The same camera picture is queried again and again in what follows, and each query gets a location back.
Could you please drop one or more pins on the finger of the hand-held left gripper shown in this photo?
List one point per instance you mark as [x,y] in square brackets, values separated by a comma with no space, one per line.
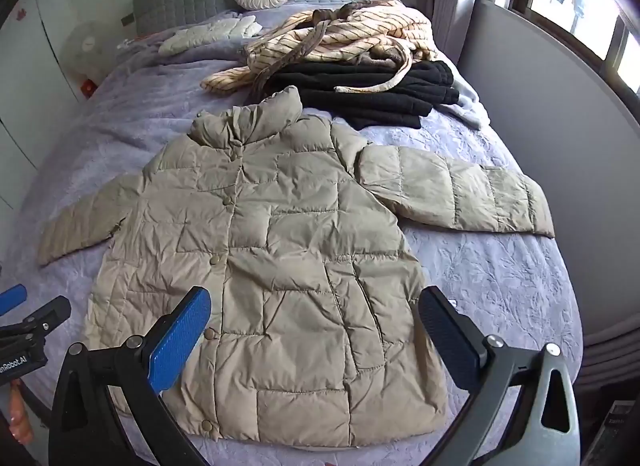
[47,312]
[11,298]

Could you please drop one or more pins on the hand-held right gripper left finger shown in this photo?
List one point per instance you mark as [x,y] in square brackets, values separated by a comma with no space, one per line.
[180,341]

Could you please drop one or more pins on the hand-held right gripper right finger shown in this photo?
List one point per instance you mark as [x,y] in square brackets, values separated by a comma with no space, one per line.
[445,336]

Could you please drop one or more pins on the beige puffer jacket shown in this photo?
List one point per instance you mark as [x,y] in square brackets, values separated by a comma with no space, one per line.
[280,226]

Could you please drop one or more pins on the person's left hand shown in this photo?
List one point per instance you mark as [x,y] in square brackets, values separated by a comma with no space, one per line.
[21,421]

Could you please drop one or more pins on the lilac embossed blanket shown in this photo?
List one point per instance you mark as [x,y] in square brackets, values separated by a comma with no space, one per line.
[475,286]

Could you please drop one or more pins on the grey ribbed panel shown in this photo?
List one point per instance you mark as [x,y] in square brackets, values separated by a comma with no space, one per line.
[612,356]

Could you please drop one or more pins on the dark box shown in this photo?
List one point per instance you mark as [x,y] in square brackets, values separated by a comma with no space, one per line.
[617,428]

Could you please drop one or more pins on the white wardrobe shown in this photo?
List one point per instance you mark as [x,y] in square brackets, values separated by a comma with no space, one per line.
[30,95]

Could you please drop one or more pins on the small red object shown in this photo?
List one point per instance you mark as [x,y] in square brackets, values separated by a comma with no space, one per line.
[88,88]

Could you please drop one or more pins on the light grey plush cloth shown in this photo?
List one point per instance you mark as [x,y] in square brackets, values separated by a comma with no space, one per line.
[467,103]

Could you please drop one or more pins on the black folded fleece garment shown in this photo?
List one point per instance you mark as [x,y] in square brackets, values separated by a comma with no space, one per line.
[350,90]

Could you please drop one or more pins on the white electric fan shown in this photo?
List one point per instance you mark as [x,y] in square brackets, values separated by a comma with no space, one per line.
[87,45]

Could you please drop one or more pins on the cream quilted garment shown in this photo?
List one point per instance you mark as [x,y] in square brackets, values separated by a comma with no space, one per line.
[210,34]

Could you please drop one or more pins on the cream striped plush robe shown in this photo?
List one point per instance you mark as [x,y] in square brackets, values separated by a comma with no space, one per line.
[350,25]

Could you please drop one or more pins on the window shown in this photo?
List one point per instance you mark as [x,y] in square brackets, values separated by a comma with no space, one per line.
[600,20]

